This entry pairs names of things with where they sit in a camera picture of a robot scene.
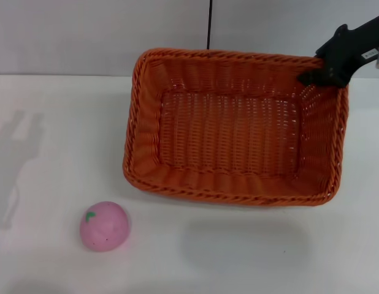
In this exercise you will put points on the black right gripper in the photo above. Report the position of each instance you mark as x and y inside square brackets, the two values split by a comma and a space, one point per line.
[355, 43]

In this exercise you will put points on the orange woven plastic basket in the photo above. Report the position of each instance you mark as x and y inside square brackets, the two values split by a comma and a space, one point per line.
[226, 131]

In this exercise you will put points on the pink peach toy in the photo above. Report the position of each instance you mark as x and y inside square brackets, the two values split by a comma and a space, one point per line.
[105, 228]

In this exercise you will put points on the black vertical wall strip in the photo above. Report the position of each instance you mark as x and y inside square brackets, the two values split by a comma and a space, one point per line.
[209, 24]

